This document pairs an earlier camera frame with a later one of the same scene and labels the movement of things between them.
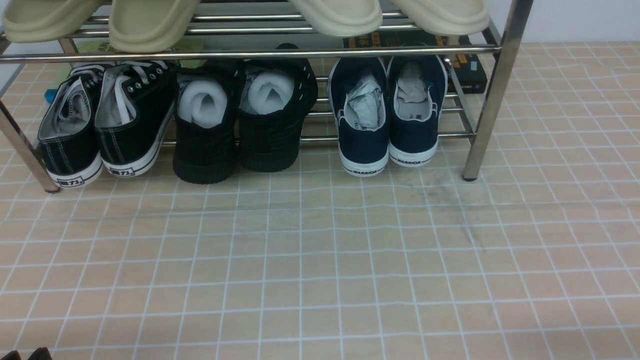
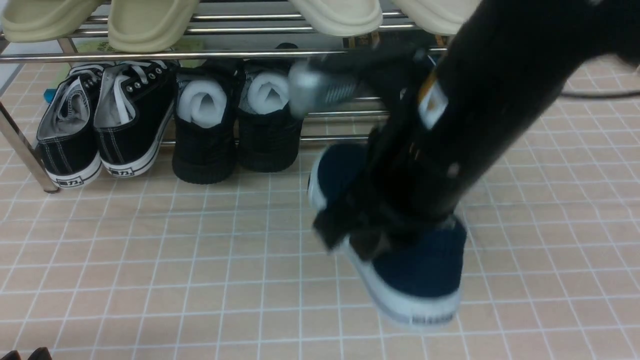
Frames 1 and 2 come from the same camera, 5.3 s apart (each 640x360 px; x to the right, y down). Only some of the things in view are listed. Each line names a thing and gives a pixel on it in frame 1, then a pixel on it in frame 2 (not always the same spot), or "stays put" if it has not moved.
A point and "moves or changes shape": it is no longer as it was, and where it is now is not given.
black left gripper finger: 13,355 stays put
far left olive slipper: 45,21 stays put
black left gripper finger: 41,353 stays put
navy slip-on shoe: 417,86 moves or changes shape
